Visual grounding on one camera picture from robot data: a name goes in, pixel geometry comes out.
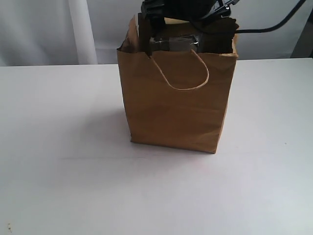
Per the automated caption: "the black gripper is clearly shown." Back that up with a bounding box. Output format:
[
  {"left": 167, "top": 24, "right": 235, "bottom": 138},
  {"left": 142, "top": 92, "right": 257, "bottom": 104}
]
[{"left": 137, "top": 0, "right": 238, "bottom": 58}]

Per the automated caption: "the nut jar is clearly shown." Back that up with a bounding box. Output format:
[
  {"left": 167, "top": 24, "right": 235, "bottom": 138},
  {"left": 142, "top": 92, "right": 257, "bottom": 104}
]
[{"left": 150, "top": 34, "right": 200, "bottom": 52}]

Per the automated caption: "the brown paper bag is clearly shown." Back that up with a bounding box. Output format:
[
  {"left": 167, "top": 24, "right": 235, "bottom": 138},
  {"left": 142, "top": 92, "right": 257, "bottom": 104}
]
[{"left": 117, "top": 15, "right": 238, "bottom": 153}]

